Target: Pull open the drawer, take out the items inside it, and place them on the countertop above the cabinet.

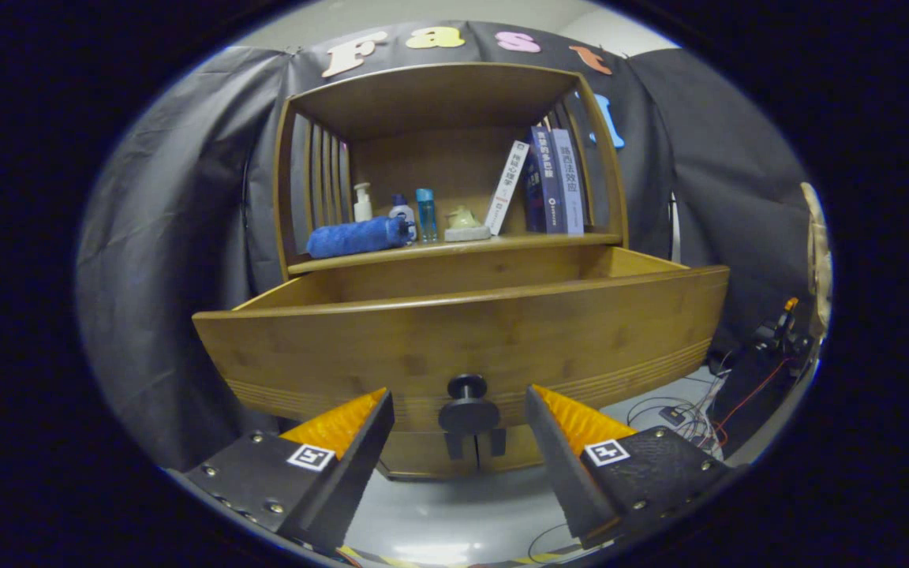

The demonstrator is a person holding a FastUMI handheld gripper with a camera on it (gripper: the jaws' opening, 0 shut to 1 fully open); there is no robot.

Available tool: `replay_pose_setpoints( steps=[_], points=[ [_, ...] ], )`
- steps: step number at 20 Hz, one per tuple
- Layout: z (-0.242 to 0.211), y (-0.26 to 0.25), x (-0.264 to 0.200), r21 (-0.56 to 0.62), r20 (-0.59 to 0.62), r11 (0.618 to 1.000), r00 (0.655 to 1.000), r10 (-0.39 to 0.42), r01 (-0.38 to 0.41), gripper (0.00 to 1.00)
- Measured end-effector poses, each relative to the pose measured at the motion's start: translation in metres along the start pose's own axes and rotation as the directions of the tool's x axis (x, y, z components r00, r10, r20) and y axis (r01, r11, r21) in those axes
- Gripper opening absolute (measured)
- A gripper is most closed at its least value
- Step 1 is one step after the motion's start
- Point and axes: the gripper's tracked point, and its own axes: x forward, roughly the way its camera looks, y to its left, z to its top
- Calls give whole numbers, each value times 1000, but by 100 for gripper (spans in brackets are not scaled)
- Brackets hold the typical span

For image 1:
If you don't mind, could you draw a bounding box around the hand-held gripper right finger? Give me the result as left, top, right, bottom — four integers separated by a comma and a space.
523, 385, 739, 551

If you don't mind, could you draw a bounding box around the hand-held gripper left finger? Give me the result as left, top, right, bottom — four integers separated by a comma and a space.
166, 388, 396, 553

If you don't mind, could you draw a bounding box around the wooden drawer with black knob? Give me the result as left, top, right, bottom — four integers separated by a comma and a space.
192, 246, 731, 435

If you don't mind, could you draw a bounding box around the wooden cabinet door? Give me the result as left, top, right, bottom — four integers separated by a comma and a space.
470, 426, 546, 474
380, 430, 471, 480

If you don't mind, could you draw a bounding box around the wooden cabinet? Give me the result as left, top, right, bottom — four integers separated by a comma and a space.
271, 62, 630, 482

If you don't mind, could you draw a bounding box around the black equipment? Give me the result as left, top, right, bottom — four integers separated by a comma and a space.
707, 316, 814, 443

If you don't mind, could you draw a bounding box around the blue towel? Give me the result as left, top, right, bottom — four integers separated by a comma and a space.
306, 215, 416, 260

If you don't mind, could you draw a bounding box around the white bottle with blue cap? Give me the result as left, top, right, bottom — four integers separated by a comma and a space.
389, 194, 416, 241

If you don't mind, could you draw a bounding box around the clear blue bottle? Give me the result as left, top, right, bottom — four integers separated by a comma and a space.
415, 188, 438, 243

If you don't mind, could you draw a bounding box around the pale lilac book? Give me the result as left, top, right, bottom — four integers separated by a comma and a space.
551, 129, 585, 236

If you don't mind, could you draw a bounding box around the dark blue book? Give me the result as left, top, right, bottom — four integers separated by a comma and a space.
522, 126, 567, 235

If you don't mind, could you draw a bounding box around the white book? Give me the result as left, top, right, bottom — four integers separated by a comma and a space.
484, 140, 531, 236

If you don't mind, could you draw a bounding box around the floor cable bundle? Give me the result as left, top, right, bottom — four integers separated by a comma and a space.
628, 371, 787, 450

